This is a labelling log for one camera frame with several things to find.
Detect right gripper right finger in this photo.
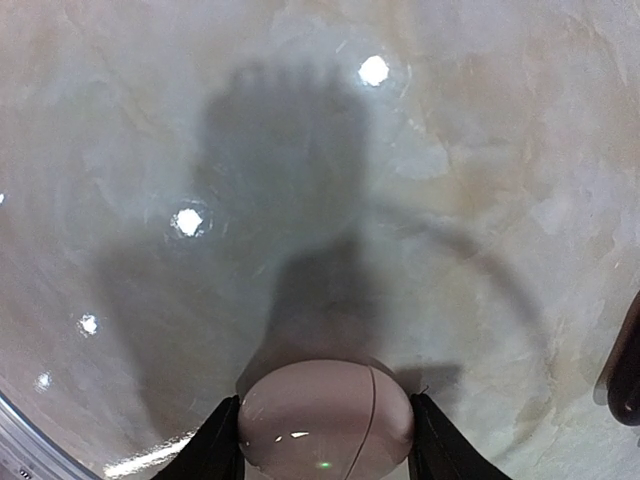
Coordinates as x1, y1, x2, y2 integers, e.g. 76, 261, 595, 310
408, 393, 510, 480

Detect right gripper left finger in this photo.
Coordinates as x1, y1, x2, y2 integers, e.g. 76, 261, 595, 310
157, 395, 245, 480

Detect aluminium front rail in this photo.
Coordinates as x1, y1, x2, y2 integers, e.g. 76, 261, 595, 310
1, 394, 92, 479

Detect pinkish white round case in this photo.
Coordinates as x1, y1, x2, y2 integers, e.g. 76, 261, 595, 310
238, 360, 414, 479

